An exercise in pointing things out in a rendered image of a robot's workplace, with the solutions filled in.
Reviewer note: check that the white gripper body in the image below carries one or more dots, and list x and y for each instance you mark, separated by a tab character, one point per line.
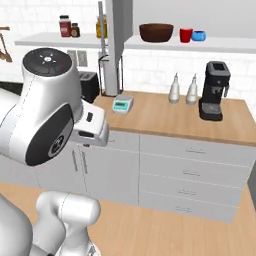
100	138

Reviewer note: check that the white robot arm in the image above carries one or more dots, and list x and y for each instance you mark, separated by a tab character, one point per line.
40	110

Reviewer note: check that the grey cabinet door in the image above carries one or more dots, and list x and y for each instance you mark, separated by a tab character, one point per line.
56	175
111	175

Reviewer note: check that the grey drawer front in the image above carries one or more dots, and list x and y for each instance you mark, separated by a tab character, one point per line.
216	153
213	193
216	175
125	140
206	210

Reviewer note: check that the teal kitchen scale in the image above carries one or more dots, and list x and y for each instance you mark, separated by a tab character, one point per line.
122	104

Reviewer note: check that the black toaster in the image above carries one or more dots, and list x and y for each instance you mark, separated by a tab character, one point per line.
89	87

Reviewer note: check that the white ceramic bottle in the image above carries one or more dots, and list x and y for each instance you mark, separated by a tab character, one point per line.
192	92
174	91

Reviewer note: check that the black hob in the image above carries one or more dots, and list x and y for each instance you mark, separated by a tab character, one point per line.
10	87

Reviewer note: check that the yellow oil bottle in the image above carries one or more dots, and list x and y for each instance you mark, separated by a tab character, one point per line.
101	28

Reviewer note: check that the small brown jar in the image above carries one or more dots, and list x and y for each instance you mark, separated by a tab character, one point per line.
75	31

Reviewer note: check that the dark red jar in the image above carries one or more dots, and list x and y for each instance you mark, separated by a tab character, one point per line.
65	27

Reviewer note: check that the brown wooden bowl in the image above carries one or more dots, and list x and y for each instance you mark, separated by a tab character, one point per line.
156	32

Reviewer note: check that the black coffee machine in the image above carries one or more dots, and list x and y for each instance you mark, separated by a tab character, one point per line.
213	93

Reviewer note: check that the hanging wooden utensil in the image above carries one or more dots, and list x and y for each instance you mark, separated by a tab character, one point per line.
4	50

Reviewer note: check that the red cup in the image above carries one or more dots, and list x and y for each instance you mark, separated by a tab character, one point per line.
185	35

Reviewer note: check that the blue bowl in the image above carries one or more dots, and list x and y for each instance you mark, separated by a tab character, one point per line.
199	35

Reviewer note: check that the dark appliance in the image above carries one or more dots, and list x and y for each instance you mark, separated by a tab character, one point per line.
253	181

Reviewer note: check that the grey wall outlet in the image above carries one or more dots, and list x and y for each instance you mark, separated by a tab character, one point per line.
80	57

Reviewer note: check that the white wall shelf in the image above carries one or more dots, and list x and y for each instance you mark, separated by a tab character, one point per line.
200	44
60	40

